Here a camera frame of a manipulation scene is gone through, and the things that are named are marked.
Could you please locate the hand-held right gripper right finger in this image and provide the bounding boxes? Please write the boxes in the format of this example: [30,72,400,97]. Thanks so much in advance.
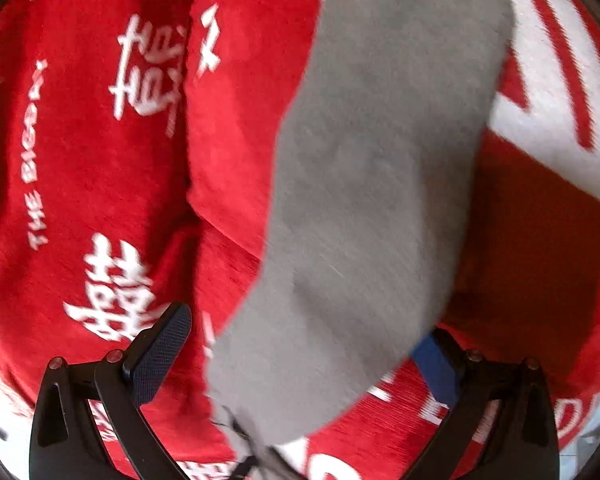
[409,329,561,480]

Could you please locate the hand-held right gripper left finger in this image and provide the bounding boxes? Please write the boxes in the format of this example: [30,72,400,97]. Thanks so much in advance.
[29,302,193,480]

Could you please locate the grey fleece garment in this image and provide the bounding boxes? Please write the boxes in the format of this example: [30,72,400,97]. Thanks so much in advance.
[205,0,517,480]

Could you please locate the red printed blanket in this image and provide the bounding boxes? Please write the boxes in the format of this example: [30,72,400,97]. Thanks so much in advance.
[0,0,600,480]

